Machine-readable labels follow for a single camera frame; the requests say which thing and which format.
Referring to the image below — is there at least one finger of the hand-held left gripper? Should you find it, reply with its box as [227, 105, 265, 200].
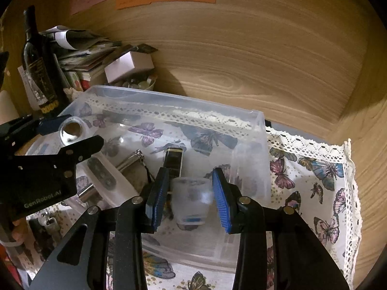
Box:
[57, 135, 105, 170]
[0, 113, 66, 155]

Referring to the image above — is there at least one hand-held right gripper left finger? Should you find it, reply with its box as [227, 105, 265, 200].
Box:
[29, 167, 171, 290]

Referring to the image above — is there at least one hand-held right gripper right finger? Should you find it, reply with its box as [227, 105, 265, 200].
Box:
[212, 167, 351, 290]

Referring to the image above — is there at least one frosted plastic cup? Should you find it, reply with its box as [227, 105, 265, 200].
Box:
[171, 177, 212, 226]

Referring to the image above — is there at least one clear plastic storage box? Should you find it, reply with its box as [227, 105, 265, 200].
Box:
[26, 85, 272, 274]

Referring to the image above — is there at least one person's left hand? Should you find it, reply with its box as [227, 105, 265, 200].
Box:
[12, 218, 30, 245]

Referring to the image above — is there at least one oblong patterned case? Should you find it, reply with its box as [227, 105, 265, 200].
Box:
[87, 157, 117, 191]

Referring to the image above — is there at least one small metal padlock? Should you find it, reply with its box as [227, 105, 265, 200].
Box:
[42, 213, 59, 229]

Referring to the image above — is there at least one black rectangular lighter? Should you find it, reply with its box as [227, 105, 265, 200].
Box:
[163, 146, 185, 178]

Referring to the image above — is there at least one short metal cylinder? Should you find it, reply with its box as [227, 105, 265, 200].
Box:
[77, 184, 104, 203]

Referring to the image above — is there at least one dark wine bottle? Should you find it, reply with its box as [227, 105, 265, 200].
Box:
[21, 5, 69, 116]

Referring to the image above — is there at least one stack of books and magazines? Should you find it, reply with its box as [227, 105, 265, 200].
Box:
[39, 25, 158, 93]

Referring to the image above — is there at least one bowl of glass pebbles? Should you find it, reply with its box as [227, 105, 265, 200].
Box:
[110, 74, 158, 91]

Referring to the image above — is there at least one butterfly print lace tablecloth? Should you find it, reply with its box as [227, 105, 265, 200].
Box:
[6, 87, 362, 290]

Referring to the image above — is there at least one white cardboard box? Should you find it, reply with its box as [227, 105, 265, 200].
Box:
[104, 51, 155, 84]

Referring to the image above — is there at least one metal cylinder with cord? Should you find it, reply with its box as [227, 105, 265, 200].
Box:
[114, 149, 152, 185]

